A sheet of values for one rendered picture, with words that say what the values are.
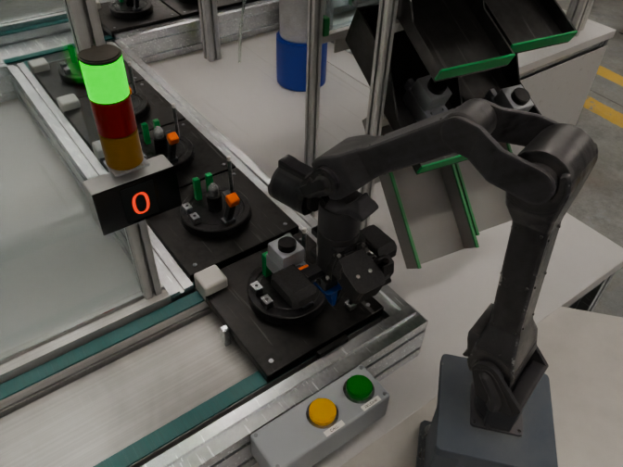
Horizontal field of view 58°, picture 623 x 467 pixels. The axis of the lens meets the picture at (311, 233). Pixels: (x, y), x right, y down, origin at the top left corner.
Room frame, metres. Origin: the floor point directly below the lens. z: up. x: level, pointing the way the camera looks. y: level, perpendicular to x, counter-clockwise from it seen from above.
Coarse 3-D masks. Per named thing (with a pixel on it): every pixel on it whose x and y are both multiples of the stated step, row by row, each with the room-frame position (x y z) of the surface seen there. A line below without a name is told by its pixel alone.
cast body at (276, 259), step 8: (280, 240) 0.66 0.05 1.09; (288, 240) 0.66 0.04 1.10; (296, 240) 0.67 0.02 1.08; (272, 248) 0.65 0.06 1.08; (280, 248) 0.64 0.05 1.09; (288, 248) 0.64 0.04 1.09; (296, 248) 0.65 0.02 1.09; (272, 256) 0.65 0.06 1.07; (280, 256) 0.63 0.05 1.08; (288, 256) 0.63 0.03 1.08; (296, 256) 0.64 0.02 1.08; (272, 264) 0.65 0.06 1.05; (280, 264) 0.63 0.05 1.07; (288, 264) 0.63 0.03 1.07; (296, 264) 0.64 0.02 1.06; (304, 264) 0.64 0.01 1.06
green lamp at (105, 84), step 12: (120, 60) 0.63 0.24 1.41; (84, 72) 0.61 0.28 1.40; (96, 72) 0.60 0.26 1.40; (108, 72) 0.61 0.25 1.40; (120, 72) 0.62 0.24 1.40; (96, 84) 0.61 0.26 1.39; (108, 84) 0.61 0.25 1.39; (120, 84) 0.62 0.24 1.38; (96, 96) 0.61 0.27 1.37; (108, 96) 0.61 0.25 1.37; (120, 96) 0.61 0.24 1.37
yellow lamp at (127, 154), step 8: (136, 128) 0.64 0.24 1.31; (128, 136) 0.61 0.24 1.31; (136, 136) 0.63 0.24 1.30; (104, 144) 0.61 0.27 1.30; (112, 144) 0.60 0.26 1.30; (120, 144) 0.61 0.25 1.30; (128, 144) 0.61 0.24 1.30; (136, 144) 0.62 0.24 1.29; (104, 152) 0.61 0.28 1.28; (112, 152) 0.61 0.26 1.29; (120, 152) 0.61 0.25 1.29; (128, 152) 0.61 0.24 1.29; (136, 152) 0.62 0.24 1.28; (112, 160) 0.61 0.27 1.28; (120, 160) 0.61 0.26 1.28; (128, 160) 0.61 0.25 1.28; (136, 160) 0.62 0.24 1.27; (112, 168) 0.61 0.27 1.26; (120, 168) 0.60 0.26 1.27; (128, 168) 0.61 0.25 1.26
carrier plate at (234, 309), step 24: (312, 240) 0.79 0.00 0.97; (240, 264) 0.72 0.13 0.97; (240, 288) 0.66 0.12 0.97; (216, 312) 0.61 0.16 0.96; (240, 312) 0.61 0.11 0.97; (336, 312) 0.61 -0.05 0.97; (360, 312) 0.62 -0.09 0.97; (240, 336) 0.56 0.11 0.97; (264, 336) 0.56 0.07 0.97; (288, 336) 0.56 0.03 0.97; (312, 336) 0.56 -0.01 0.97; (336, 336) 0.57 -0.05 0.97; (264, 360) 0.51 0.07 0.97; (288, 360) 0.51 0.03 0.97
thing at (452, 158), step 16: (368, 16) 0.94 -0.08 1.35; (352, 32) 0.93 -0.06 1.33; (368, 32) 0.88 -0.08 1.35; (400, 32) 0.99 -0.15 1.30; (352, 48) 0.92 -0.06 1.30; (368, 48) 0.88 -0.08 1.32; (400, 48) 0.95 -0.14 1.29; (368, 64) 0.87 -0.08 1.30; (400, 64) 0.92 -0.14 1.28; (416, 64) 0.93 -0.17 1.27; (368, 80) 0.87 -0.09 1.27; (400, 80) 0.89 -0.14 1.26; (448, 80) 0.88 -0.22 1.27; (400, 96) 0.86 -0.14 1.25; (384, 112) 0.82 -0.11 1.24; (400, 112) 0.83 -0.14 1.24; (432, 160) 0.75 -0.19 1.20; (448, 160) 0.74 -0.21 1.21
